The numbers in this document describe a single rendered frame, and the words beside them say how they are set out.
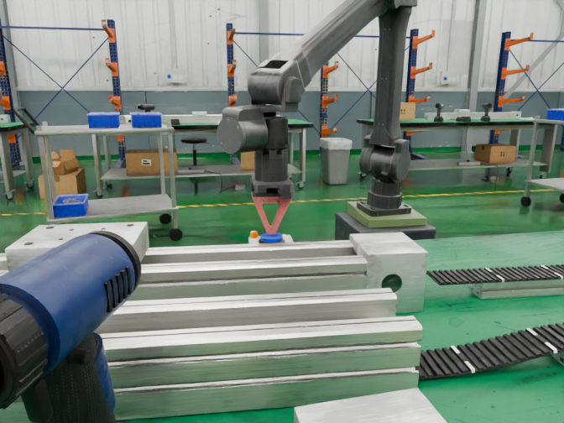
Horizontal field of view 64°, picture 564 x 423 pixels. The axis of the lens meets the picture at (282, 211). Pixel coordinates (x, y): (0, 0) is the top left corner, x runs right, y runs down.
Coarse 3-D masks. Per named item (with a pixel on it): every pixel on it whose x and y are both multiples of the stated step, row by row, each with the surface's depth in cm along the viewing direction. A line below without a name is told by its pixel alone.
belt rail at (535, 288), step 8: (536, 280) 72; (544, 280) 72; (552, 280) 72; (560, 280) 73; (472, 288) 75; (480, 288) 72; (488, 288) 71; (496, 288) 72; (504, 288) 72; (512, 288) 73; (520, 288) 73; (528, 288) 73; (536, 288) 73; (544, 288) 73; (552, 288) 73; (560, 288) 73; (480, 296) 72; (488, 296) 72; (496, 296) 72; (504, 296) 72; (512, 296) 72; (520, 296) 72
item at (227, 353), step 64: (128, 320) 50; (192, 320) 51; (256, 320) 52; (320, 320) 53; (384, 320) 48; (128, 384) 44; (192, 384) 46; (256, 384) 46; (320, 384) 46; (384, 384) 47
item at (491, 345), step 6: (480, 342) 56; (486, 342) 56; (492, 342) 55; (498, 342) 56; (486, 348) 55; (492, 348) 54; (498, 348) 54; (504, 348) 54; (492, 354) 54; (498, 354) 53; (504, 354) 53; (510, 354) 53; (498, 360) 52; (504, 360) 52; (510, 360) 52; (516, 360) 52
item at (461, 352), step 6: (450, 348) 56; (456, 348) 55; (462, 348) 55; (456, 354) 54; (462, 354) 54; (468, 354) 54; (462, 360) 53; (468, 360) 53; (474, 360) 53; (468, 366) 52; (474, 366) 52; (480, 366) 52; (474, 372) 51
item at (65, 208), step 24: (24, 120) 291; (96, 120) 319; (144, 120) 323; (48, 144) 343; (168, 144) 331; (48, 192) 306; (48, 216) 319; (72, 216) 316; (96, 216) 320; (120, 216) 327; (168, 216) 393
